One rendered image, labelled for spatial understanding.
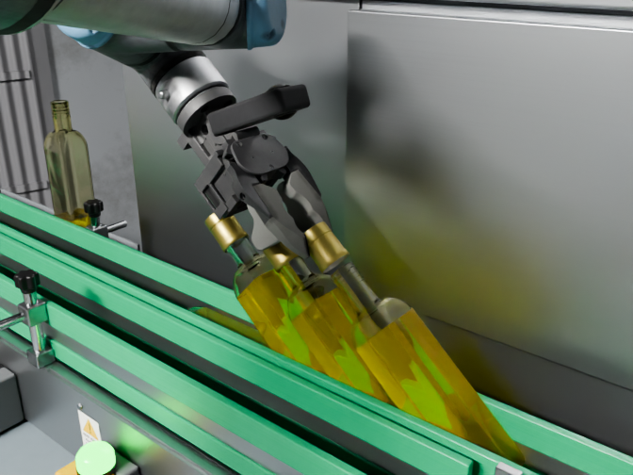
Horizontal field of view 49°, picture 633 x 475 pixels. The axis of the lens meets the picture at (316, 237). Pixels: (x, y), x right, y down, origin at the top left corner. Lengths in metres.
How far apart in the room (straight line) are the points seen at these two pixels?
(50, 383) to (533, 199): 0.64
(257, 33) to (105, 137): 2.54
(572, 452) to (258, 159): 0.42
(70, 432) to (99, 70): 2.29
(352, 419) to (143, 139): 0.64
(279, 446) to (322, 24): 0.49
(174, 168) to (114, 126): 2.07
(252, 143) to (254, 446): 0.31
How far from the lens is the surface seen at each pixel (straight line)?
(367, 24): 0.79
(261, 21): 0.67
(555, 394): 0.84
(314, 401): 0.74
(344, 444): 0.75
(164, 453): 0.82
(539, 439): 0.73
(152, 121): 1.14
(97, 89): 3.14
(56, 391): 0.98
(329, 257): 0.72
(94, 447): 0.87
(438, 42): 0.74
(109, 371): 0.89
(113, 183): 3.25
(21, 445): 1.08
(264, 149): 0.77
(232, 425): 0.73
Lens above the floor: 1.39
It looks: 23 degrees down
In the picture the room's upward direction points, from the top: straight up
